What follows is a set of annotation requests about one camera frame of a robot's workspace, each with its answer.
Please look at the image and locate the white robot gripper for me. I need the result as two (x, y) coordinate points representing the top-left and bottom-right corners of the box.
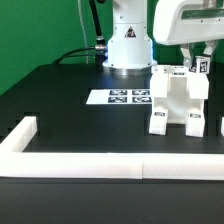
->
(153, 0), (224, 68)

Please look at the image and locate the white chair seat piece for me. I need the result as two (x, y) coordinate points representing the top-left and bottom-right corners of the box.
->
(152, 74), (205, 125)

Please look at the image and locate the white chair back piece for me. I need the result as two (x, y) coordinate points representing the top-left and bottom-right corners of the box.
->
(150, 65), (209, 99)

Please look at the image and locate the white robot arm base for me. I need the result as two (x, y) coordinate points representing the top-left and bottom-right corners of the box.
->
(103, 0), (156, 69)

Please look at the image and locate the white marker sheet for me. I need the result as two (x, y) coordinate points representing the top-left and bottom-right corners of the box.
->
(87, 89), (152, 105)

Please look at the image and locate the black cable bundle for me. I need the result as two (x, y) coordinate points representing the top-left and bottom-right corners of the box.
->
(52, 0), (108, 65)

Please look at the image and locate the grey thin cable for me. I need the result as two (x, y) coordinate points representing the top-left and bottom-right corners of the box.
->
(77, 0), (90, 65)

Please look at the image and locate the white U-shaped boundary frame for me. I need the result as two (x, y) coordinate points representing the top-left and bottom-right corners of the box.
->
(0, 116), (224, 181)

